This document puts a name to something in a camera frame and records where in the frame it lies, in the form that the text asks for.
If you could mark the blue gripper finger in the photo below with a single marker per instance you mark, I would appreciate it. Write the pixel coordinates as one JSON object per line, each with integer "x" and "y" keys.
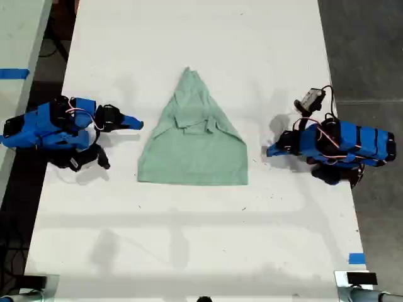
{"x": 275, "y": 147}
{"x": 133, "y": 121}
{"x": 135, "y": 127}
{"x": 277, "y": 153}

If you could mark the pale green T-shirt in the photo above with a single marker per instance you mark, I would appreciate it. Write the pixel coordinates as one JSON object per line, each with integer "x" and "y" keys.
{"x": 195, "y": 154}

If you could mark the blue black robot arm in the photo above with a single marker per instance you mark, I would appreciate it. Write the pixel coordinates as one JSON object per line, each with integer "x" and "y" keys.
{"x": 47, "y": 129}
{"x": 352, "y": 141}

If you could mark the long blue tape strip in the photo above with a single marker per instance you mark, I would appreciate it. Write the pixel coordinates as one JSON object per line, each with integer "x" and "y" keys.
{"x": 14, "y": 73}

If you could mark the pale side table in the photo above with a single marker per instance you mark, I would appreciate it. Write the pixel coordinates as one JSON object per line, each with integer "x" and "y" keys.
{"x": 17, "y": 37}

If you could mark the small blue tape piece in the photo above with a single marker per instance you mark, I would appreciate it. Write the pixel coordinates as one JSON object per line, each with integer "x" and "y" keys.
{"x": 357, "y": 258}

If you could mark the small black box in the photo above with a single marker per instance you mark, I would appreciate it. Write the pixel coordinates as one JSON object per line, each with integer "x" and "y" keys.
{"x": 362, "y": 278}
{"x": 33, "y": 281}

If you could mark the black round object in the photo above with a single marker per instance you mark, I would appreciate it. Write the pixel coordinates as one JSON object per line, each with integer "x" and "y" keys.
{"x": 204, "y": 299}

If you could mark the black camera stalk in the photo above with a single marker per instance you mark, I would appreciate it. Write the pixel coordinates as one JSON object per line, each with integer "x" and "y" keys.
{"x": 303, "y": 121}

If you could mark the gripper's black camera box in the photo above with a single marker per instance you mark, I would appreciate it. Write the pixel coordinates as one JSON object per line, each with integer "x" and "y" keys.
{"x": 88, "y": 158}
{"x": 311, "y": 98}

